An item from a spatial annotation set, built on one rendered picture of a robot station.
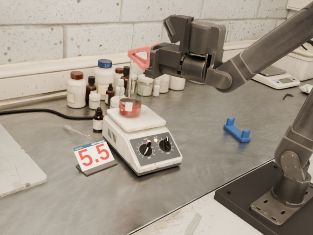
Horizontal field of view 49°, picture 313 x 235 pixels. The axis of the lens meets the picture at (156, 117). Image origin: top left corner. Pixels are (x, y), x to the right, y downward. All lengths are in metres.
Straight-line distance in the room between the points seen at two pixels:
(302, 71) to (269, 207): 1.13
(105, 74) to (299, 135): 0.67
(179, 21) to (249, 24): 1.22
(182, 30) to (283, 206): 0.43
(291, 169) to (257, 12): 1.36
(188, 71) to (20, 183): 0.42
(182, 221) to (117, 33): 0.81
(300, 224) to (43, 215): 0.51
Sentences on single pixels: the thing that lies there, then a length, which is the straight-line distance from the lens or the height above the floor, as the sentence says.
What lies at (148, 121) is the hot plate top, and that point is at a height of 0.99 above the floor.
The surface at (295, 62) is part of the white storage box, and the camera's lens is 1.81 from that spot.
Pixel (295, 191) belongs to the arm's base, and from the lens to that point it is 0.77.
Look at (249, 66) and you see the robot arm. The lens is 0.70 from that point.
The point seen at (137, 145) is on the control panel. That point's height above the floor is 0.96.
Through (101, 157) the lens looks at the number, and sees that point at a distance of 0.84.
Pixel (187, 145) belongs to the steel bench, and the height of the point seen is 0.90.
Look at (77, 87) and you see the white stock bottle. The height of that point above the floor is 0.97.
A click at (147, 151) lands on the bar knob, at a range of 0.80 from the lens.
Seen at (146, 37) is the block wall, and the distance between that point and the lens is 1.41.
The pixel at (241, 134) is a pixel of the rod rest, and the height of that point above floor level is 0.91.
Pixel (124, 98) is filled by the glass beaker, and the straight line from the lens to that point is 0.85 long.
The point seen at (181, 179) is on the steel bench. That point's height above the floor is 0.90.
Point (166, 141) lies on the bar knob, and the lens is 0.84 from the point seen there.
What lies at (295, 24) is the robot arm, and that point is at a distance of 0.68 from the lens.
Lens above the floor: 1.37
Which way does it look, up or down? 25 degrees down
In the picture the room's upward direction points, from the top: 8 degrees clockwise
